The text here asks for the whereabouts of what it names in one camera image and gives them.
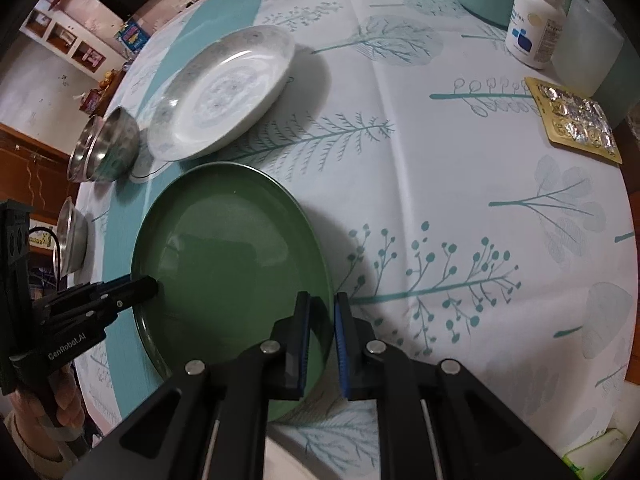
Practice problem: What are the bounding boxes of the blue colourful box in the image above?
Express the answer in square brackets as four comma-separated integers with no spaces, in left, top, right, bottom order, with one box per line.
[115,18,151,54]

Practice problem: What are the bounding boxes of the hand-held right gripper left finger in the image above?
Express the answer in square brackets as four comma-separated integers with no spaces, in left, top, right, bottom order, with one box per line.
[60,291,326,480]

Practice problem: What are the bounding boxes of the wooden cabinet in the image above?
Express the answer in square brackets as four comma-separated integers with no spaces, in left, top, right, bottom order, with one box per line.
[0,122,80,231]

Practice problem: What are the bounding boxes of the white wall shelf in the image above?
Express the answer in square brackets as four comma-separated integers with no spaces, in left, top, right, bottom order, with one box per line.
[19,7,109,79]

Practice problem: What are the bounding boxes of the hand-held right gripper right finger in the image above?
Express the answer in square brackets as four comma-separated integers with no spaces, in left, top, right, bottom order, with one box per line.
[334,291,576,480]

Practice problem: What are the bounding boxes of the leaf print tablecloth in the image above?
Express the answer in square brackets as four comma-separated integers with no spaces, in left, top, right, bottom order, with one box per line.
[75,0,635,480]

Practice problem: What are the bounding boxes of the stainless steel bowl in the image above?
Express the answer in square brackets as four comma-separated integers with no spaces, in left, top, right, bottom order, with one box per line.
[94,106,142,184]
[66,115,107,184]
[52,197,90,277]

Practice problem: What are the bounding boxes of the white patterned plate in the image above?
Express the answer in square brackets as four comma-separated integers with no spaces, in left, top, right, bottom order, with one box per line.
[146,25,297,162]

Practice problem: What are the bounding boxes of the person's left hand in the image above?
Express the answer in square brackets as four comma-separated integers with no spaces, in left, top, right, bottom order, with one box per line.
[10,362,88,446]

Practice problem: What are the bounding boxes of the person's left forearm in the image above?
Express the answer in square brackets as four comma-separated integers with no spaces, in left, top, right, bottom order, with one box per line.
[0,407,81,480]

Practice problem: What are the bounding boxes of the red colourful box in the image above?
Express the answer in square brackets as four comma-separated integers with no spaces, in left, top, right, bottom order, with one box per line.
[79,87,109,114]

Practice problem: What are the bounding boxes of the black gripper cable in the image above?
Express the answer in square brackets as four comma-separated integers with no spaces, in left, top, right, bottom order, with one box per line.
[27,227,65,283]

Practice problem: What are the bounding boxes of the green and white packet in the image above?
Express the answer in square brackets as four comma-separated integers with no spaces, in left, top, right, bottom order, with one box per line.
[561,430,633,480]

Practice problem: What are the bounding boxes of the gold blister pack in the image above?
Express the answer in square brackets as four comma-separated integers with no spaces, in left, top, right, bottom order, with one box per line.
[524,77,624,165]

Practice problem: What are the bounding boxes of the white pill bottle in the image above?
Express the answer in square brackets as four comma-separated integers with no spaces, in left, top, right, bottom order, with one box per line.
[505,0,568,70]

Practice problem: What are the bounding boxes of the green plate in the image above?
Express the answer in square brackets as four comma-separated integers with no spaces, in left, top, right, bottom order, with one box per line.
[131,161,335,423]

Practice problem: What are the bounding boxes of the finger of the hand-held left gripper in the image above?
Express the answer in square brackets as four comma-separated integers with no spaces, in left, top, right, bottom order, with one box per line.
[65,276,160,312]
[35,296,123,335]

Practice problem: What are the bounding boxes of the translucent plastic cup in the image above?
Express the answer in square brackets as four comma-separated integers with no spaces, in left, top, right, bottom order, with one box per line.
[550,0,626,99]

